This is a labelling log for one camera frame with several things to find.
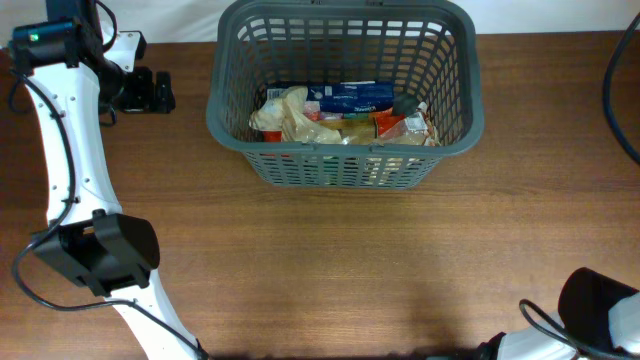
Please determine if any blue carton box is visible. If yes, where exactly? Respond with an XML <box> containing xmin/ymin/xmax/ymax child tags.
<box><xmin>263</xmin><ymin>81</ymin><xmax>395</xmax><ymax>113</ymax></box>

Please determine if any grey plastic basket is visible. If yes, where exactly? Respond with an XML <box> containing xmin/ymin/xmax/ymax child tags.
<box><xmin>206</xmin><ymin>1</ymin><xmax>485</xmax><ymax>189</ymax></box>

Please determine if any beige paper bag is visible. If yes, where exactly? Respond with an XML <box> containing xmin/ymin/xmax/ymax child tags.
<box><xmin>249</xmin><ymin>86</ymin><xmax>342</xmax><ymax>144</ymax></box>

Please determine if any orange pasta packet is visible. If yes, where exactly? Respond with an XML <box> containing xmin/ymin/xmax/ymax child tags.
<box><xmin>261</xmin><ymin>108</ymin><xmax>405</xmax><ymax>145</ymax></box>

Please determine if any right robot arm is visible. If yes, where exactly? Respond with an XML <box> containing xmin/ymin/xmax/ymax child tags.
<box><xmin>472</xmin><ymin>267</ymin><xmax>639</xmax><ymax>360</ymax></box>

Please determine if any green lid jar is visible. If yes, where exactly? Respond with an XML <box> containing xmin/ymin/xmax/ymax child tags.
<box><xmin>320</xmin><ymin>156</ymin><xmax>341</xmax><ymax>186</ymax></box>

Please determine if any clear bread bag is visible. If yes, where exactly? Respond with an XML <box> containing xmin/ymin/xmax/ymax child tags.
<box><xmin>339</xmin><ymin>99</ymin><xmax>441</xmax><ymax>147</ymax></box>

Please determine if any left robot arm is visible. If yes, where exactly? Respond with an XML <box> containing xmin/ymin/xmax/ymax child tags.
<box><xmin>9</xmin><ymin>0</ymin><xmax>206</xmax><ymax>359</ymax></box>

